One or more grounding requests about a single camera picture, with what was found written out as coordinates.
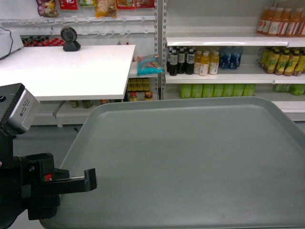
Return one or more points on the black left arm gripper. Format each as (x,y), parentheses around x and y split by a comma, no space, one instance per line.
(31,182)

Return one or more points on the grey rectangular serving tray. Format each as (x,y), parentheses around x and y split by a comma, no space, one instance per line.
(212,163)

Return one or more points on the white checkout counter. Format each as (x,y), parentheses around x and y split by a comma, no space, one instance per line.
(52,74)

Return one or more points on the teal snack packet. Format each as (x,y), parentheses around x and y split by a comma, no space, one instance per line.
(148,65)

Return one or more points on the black barcode scanner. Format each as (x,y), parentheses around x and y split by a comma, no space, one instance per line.
(69,35)

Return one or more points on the white cash register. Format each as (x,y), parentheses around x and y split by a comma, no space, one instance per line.
(10,41)

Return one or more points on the yellow snack bag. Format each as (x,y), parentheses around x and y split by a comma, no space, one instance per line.
(105,8)

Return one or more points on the purple snack bag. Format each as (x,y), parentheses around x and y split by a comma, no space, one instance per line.
(47,8)

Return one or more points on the red snack bag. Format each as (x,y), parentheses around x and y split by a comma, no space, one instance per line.
(68,4)

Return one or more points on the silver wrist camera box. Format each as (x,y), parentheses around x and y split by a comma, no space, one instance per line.
(23,114)

